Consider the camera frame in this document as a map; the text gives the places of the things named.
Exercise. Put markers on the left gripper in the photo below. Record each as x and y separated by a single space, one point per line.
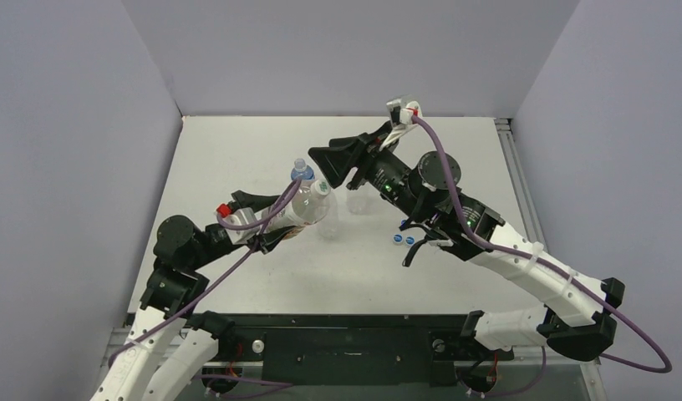
254 202

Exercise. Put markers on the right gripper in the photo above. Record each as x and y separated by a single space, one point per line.
361 164

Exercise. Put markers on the green orange label bottle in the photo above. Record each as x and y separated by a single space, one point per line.
303 210

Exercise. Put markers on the blue label bottle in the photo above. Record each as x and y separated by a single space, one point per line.
303 172

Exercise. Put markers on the clear bottle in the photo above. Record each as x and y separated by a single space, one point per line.
361 202
328 227

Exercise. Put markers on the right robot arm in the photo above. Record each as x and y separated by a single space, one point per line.
574 315

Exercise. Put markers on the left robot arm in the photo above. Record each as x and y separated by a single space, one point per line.
167 344

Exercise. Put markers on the white green text cap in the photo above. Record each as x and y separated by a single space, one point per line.
320 188

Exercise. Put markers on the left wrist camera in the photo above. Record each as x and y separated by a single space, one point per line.
232 222

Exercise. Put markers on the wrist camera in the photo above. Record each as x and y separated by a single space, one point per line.
401 110
232 222

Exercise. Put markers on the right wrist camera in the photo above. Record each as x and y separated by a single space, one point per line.
401 110

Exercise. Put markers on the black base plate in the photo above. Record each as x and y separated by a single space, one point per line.
321 349

